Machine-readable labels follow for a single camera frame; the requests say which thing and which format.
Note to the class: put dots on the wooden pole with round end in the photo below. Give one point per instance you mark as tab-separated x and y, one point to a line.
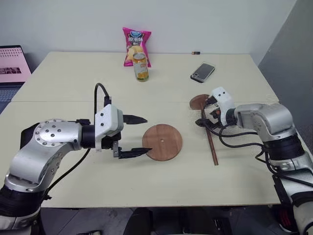
212	149

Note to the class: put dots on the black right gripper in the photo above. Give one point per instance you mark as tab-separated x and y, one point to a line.
215	113

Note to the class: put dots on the black smartphone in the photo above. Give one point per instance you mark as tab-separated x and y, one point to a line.
203	73

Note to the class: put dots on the yellow green drink can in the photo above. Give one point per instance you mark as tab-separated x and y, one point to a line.
141	71

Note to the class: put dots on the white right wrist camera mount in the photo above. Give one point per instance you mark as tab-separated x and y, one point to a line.
223	98

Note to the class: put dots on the small black battery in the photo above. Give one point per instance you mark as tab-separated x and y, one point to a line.
195	52

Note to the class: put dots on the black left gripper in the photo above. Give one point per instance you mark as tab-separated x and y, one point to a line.
107	142

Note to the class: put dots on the open laptop with pink screen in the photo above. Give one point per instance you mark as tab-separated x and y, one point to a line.
12	61

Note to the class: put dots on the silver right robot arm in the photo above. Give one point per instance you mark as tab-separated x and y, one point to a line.
269	117

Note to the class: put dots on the black part with red stripes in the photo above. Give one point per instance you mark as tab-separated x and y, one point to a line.
285	218

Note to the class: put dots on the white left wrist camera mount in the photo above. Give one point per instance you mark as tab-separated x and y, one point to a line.
107	120

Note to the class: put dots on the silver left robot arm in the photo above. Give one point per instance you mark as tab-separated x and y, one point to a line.
49	137

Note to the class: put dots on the round wooden base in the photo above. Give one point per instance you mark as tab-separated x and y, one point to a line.
163	144

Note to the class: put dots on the pink potato chip bag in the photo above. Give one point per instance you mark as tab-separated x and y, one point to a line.
137	41

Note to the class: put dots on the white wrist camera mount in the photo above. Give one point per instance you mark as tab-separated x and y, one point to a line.
223	98
107	120

